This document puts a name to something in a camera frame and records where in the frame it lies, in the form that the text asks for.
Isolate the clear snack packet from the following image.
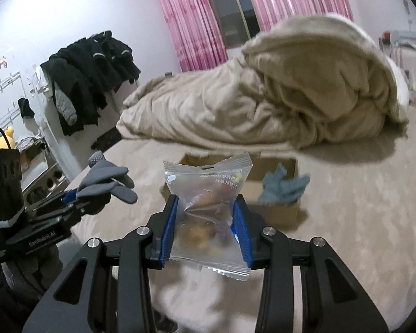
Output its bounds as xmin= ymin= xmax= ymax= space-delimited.
xmin=163 ymin=153 xmax=253 ymax=280

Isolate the cardboard box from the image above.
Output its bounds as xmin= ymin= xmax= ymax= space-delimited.
xmin=160 ymin=150 xmax=308 ymax=230

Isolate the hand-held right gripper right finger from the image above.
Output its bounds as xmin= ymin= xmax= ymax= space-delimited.
xmin=230 ymin=194 xmax=391 ymax=333

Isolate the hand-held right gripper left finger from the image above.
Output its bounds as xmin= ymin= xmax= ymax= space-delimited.
xmin=22 ymin=194 xmax=179 ymax=333

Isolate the white clothes rack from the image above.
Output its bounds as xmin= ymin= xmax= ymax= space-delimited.
xmin=0 ymin=63 xmax=72 ymax=202

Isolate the black sock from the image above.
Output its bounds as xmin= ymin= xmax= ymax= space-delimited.
xmin=17 ymin=98 xmax=36 ymax=119

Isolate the dark window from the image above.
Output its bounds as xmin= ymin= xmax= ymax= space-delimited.
xmin=199 ymin=0 xmax=261 ymax=50

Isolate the beige fleece blanket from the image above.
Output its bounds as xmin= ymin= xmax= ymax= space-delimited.
xmin=116 ymin=13 xmax=410 ymax=151

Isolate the white pillow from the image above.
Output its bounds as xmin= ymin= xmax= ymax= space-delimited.
xmin=384 ymin=55 xmax=412 ymax=109

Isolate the grey knit glove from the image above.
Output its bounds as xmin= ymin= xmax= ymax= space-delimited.
xmin=78 ymin=150 xmax=138 ymax=205
xmin=257 ymin=163 xmax=311 ymax=206

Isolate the yellow plush toy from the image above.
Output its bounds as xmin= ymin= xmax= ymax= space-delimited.
xmin=0 ymin=126 xmax=15 ymax=152

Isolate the white chair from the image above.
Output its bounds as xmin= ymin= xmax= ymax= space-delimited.
xmin=381 ymin=29 xmax=416 ymax=91

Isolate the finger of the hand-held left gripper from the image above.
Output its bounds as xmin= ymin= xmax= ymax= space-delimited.
xmin=38 ymin=191 xmax=112 ymax=225
xmin=25 ymin=189 xmax=80 ymax=213

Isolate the pile of black jackets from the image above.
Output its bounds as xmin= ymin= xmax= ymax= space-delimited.
xmin=40 ymin=31 xmax=142 ymax=137

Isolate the person's left hand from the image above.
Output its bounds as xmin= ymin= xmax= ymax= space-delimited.
xmin=0 ymin=243 xmax=65 ymax=294

